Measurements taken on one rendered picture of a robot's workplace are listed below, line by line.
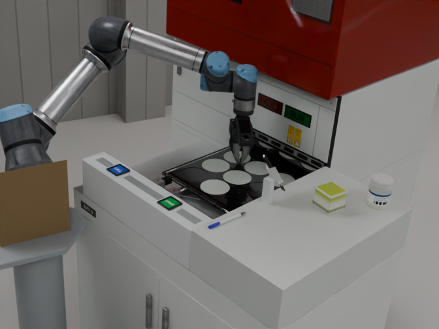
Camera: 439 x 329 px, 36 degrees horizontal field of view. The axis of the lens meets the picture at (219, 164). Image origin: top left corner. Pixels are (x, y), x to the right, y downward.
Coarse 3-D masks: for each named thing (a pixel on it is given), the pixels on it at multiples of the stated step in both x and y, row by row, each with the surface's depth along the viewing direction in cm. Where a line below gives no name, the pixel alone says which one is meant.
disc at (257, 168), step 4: (248, 164) 244; (252, 164) 245; (256, 164) 245; (260, 164) 245; (264, 164) 245; (248, 168) 242; (252, 168) 242; (256, 168) 242; (260, 168) 242; (264, 168) 243; (252, 172) 239; (256, 172) 240; (260, 172) 240; (264, 172) 240
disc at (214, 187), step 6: (210, 180) 233; (216, 180) 233; (204, 186) 229; (210, 186) 229; (216, 186) 229; (222, 186) 230; (228, 186) 230; (210, 192) 226; (216, 192) 226; (222, 192) 226
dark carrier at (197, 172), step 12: (216, 156) 248; (252, 156) 250; (180, 168) 238; (192, 168) 239; (240, 168) 241; (276, 168) 243; (180, 180) 231; (192, 180) 232; (204, 180) 232; (252, 180) 234; (204, 192) 225; (228, 192) 226; (240, 192) 227; (252, 192) 228; (228, 204) 220; (240, 204) 220
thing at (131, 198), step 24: (96, 168) 223; (96, 192) 227; (120, 192) 216; (144, 192) 211; (168, 192) 212; (120, 216) 220; (144, 216) 210; (168, 216) 200; (192, 216) 202; (168, 240) 204
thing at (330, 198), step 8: (328, 184) 209; (336, 184) 209; (320, 192) 205; (328, 192) 204; (336, 192) 205; (344, 192) 205; (320, 200) 206; (328, 200) 203; (336, 200) 205; (344, 200) 207; (320, 208) 207; (328, 208) 204; (336, 208) 206
